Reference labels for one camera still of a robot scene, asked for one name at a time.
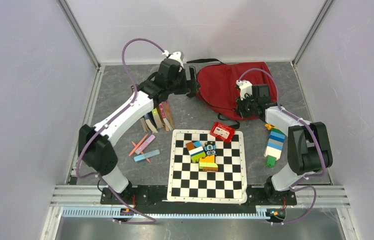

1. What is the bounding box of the red pencil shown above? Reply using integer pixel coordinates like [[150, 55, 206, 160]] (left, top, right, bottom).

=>
[[131, 141, 151, 163]]

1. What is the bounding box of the green book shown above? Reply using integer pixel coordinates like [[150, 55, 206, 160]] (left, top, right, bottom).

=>
[[151, 108, 164, 129]]

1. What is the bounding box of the blue toothed cable rail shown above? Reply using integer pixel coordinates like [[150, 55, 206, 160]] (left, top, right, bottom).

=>
[[61, 206, 270, 220]]

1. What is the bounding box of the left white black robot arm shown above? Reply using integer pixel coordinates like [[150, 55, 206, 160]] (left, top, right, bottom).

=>
[[76, 58, 200, 204]]

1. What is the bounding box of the black white chessboard mat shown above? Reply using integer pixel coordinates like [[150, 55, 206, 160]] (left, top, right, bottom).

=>
[[167, 129, 248, 204]]

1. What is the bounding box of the red plastic card box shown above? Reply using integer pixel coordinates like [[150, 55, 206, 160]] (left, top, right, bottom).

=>
[[209, 122, 236, 143]]

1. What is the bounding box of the light blue highlighter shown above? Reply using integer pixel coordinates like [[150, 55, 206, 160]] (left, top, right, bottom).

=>
[[134, 149, 160, 162]]

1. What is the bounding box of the pink highlighter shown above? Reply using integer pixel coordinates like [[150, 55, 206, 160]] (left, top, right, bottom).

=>
[[135, 134, 156, 154]]

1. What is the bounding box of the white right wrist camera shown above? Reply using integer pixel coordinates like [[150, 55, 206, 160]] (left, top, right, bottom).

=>
[[235, 80, 253, 100]]

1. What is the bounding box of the black orange book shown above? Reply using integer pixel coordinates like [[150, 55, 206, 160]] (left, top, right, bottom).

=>
[[140, 117, 149, 132]]

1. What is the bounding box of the long striped block tower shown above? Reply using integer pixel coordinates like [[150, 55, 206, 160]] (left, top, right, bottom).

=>
[[264, 123, 286, 168]]

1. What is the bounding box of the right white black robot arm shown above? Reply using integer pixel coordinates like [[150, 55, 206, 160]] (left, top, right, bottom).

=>
[[236, 80, 333, 204]]

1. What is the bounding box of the orange pencil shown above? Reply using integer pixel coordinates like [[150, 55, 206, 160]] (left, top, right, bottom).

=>
[[129, 133, 149, 156]]

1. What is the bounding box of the green yellow orange block stack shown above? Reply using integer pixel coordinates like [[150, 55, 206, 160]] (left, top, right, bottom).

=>
[[198, 155, 219, 172]]

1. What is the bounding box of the pink purple book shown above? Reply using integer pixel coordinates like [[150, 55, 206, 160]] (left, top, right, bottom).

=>
[[159, 101, 174, 131]]

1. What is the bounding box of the red backpack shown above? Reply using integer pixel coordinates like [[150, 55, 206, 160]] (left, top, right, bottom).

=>
[[189, 58, 278, 121]]

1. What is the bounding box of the brown blue green block stack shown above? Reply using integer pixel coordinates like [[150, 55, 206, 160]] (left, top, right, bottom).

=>
[[185, 141, 207, 163]]

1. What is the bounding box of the dark blue book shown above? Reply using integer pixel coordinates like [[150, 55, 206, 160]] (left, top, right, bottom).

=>
[[144, 112, 158, 134]]

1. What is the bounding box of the blue owl number block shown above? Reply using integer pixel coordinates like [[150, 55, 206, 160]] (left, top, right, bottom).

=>
[[203, 141, 217, 156]]

